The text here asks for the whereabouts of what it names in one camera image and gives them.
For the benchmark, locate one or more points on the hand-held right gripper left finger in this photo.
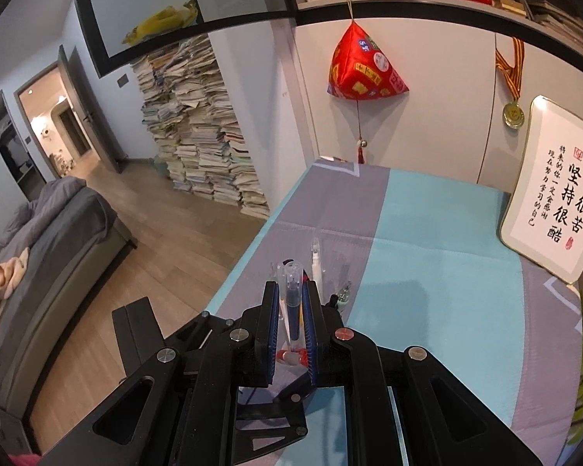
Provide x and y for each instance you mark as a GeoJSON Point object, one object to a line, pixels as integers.
{"type": "Point", "coordinates": [273, 330]}

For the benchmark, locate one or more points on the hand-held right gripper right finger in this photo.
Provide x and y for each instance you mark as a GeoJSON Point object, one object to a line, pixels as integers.
{"type": "Point", "coordinates": [310, 330]}

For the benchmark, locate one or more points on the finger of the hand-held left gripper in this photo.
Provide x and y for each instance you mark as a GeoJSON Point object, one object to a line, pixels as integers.
{"type": "Point", "coordinates": [294, 417]}
{"type": "Point", "coordinates": [194, 332]}

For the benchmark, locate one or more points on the clear blue ink pen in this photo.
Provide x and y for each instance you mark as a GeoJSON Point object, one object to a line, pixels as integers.
{"type": "Point", "coordinates": [291, 301]}

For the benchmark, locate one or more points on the grey bed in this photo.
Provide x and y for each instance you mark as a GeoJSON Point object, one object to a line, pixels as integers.
{"type": "Point", "coordinates": [68, 233]}

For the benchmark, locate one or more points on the blue and grey tablecloth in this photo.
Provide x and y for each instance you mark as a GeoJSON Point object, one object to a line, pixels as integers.
{"type": "Point", "coordinates": [442, 252]}

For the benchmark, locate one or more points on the tall pile of books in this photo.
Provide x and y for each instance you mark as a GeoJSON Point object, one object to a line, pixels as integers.
{"type": "Point", "coordinates": [209, 145]}

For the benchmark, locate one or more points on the dark open wardrobe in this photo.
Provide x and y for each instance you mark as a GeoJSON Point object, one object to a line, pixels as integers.
{"type": "Point", "coordinates": [14, 155]}

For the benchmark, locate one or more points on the grey door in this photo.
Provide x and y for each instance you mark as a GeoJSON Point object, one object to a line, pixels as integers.
{"type": "Point", "coordinates": [97, 121]}

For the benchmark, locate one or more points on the red hanging pyramid ornament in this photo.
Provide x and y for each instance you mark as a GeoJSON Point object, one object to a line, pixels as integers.
{"type": "Point", "coordinates": [364, 68]}

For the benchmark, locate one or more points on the framed calligraphy picture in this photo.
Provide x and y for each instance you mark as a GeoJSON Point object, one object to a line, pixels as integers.
{"type": "Point", "coordinates": [549, 194]}

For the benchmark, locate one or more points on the gold medal with striped ribbon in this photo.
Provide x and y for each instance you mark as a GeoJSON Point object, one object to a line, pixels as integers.
{"type": "Point", "coordinates": [513, 115]}

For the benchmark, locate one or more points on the yellow plush toy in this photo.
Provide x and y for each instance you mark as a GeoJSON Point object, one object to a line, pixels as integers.
{"type": "Point", "coordinates": [160, 24]}

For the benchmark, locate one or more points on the black framed glass cabinet door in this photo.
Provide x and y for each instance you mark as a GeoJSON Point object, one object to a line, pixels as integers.
{"type": "Point", "coordinates": [141, 0]}

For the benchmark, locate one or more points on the grey wall switch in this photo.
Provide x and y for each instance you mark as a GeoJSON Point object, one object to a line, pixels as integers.
{"type": "Point", "coordinates": [123, 80]}

